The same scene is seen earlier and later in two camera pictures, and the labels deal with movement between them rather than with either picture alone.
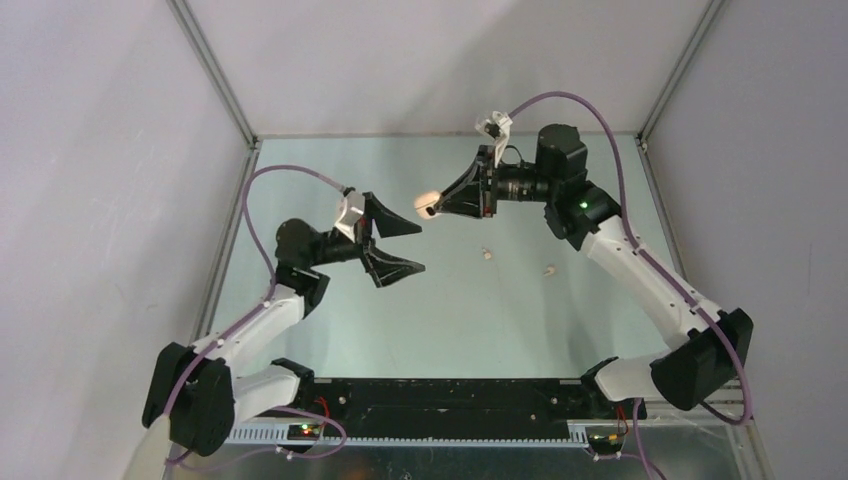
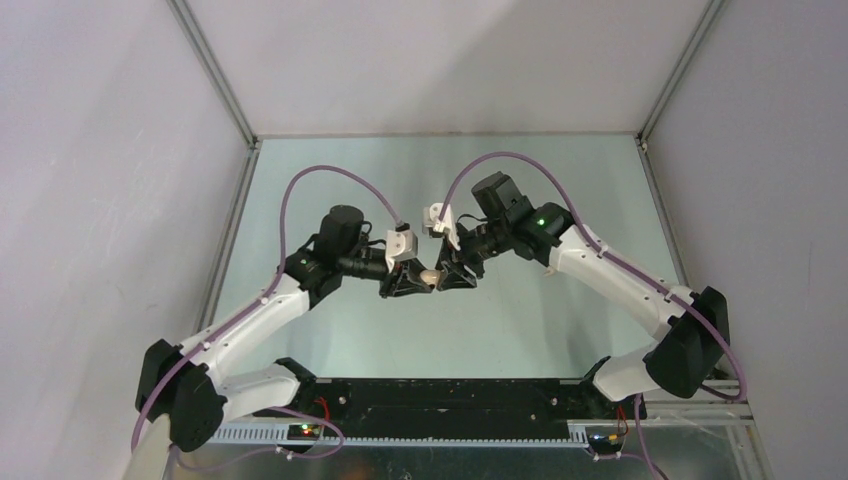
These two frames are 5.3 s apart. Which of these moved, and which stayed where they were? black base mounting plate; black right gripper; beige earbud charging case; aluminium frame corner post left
Moved: beige earbud charging case; black right gripper
Stayed: black base mounting plate; aluminium frame corner post left
